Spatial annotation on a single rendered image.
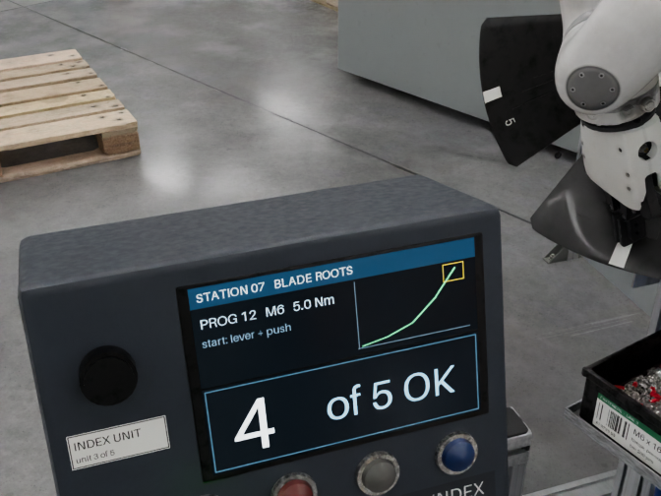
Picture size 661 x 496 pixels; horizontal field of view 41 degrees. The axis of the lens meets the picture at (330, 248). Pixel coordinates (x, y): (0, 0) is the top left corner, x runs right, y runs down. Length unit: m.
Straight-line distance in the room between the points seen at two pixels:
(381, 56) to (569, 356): 2.00
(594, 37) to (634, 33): 0.03
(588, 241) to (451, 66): 2.78
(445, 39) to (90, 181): 1.55
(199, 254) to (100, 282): 0.05
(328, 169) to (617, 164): 2.52
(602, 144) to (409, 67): 3.04
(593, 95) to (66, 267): 0.52
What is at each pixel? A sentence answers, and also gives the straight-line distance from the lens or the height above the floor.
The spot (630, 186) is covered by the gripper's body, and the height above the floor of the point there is 1.07.
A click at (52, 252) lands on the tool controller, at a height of 1.24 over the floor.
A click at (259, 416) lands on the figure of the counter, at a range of 0.48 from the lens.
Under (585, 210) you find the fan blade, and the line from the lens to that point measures 1.09.
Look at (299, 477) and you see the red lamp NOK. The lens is 0.51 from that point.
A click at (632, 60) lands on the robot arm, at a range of 0.81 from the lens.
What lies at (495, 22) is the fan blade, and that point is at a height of 1.10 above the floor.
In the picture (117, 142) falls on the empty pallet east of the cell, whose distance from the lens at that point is 3.57.
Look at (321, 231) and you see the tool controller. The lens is 0.47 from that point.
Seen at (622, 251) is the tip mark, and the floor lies 0.96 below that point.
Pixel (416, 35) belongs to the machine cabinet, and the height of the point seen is 0.32.
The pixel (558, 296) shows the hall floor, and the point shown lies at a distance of 2.74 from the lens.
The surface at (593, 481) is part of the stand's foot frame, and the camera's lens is 2.05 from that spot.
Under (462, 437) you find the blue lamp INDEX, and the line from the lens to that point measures 0.53.
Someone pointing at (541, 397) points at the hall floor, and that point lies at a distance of 2.36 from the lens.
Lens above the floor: 1.49
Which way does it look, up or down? 31 degrees down
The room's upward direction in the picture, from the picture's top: straight up
